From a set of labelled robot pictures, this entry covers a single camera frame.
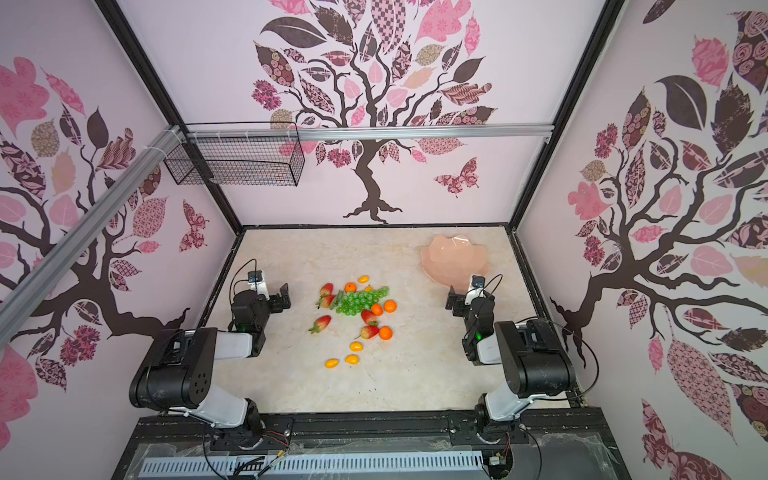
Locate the aluminium rail left wall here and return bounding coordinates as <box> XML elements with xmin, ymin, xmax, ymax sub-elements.
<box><xmin>1</xmin><ymin>125</ymin><xmax>184</xmax><ymax>345</ymax></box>

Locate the strawberry centre upper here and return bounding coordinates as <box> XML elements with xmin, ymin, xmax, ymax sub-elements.
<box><xmin>361</xmin><ymin>310</ymin><xmax>378</xmax><ymax>326</ymax></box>

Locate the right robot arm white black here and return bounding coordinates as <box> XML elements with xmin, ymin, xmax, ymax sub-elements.
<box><xmin>446</xmin><ymin>287</ymin><xmax>576</xmax><ymax>443</ymax></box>

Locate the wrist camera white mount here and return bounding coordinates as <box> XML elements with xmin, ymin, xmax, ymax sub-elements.
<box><xmin>465</xmin><ymin>275</ymin><xmax>486</xmax><ymax>305</ymax></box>
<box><xmin>247</xmin><ymin>270</ymin><xmax>269</xmax><ymax>298</ymax></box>

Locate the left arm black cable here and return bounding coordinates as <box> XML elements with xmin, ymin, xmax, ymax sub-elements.
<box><xmin>229</xmin><ymin>258</ymin><xmax>259</xmax><ymax>301</ymax></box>

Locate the black base frame rail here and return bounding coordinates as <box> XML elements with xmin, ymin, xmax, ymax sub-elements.
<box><xmin>114</xmin><ymin>407</ymin><xmax>629</xmax><ymax>479</ymax></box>

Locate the black wire basket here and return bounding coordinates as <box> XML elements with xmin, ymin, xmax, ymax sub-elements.
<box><xmin>164</xmin><ymin>120</ymin><xmax>305</xmax><ymax>187</ymax></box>

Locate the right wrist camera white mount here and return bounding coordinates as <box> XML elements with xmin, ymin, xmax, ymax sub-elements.
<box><xmin>465</xmin><ymin>275</ymin><xmax>486</xmax><ymax>305</ymax></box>

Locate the aluminium rail back wall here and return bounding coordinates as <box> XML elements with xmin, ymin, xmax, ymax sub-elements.
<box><xmin>186</xmin><ymin>124</ymin><xmax>554</xmax><ymax>142</ymax></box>

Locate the pink petal-shaped fruit bowl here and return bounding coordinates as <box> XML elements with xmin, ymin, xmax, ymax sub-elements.
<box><xmin>420</xmin><ymin>235</ymin><xmax>490</xmax><ymax>293</ymax></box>

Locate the strawberry beside grapes left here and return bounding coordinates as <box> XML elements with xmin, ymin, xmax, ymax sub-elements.
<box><xmin>317</xmin><ymin>295</ymin><xmax>336</xmax><ymax>309</ymax></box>

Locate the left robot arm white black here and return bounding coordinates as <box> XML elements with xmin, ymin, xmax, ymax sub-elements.
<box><xmin>129</xmin><ymin>284</ymin><xmax>291</xmax><ymax>448</ymax></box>

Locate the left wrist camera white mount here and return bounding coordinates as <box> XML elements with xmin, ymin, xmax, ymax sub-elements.
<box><xmin>247</xmin><ymin>270</ymin><xmax>269</xmax><ymax>298</ymax></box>

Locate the strawberry far left top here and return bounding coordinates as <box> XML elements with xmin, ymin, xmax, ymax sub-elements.
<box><xmin>320</xmin><ymin>283</ymin><xmax>334</xmax><ymax>298</ymax></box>

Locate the strawberry centre lower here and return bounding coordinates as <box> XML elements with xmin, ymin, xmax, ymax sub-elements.
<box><xmin>359</xmin><ymin>325</ymin><xmax>380</xmax><ymax>340</ymax></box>

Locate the strawberry lone left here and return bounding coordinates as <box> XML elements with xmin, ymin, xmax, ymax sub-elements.
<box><xmin>309</xmin><ymin>315</ymin><xmax>332</xmax><ymax>334</ymax></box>

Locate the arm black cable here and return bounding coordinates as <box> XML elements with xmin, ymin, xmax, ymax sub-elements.
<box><xmin>229</xmin><ymin>258</ymin><xmax>259</xmax><ymax>301</ymax></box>
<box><xmin>482</xmin><ymin>273</ymin><xmax>601</xmax><ymax>403</ymax></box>

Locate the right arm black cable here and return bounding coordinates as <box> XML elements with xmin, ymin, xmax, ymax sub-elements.
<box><xmin>482</xmin><ymin>273</ymin><xmax>601</xmax><ymax>403</ymax></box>

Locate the white slotted cable duct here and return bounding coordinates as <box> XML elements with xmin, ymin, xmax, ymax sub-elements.
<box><xmin>132</xmin><ymin>451</ymin><xmax>486</xmax><ymax>479</ymax></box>

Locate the green grape bunch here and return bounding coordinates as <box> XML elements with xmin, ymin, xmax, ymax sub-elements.
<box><xmin>334</xmin><ymin>286</ymin><xmax>390</xmax><ymax>316</ymax></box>

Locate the aluminium rail wall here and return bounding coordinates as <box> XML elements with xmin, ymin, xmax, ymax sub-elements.
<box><xmin>186</xmin><ymin>124</ymin><xmax>554</xmax><ymax>142</ymax></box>
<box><xmin>1</xmin><ymin>125</ymin><xmax>184</xmax><ymax>345</ymax></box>

